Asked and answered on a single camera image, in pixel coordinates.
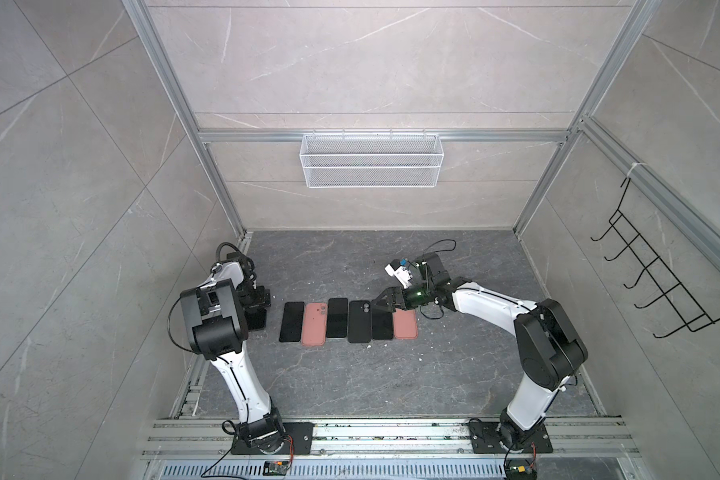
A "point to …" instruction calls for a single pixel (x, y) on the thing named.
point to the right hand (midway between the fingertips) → (380, 302)
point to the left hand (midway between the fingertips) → (252, 303)
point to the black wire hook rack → (678, 299)
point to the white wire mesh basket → (371, 160)
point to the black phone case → (359, 321)
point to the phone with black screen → (292, 322)
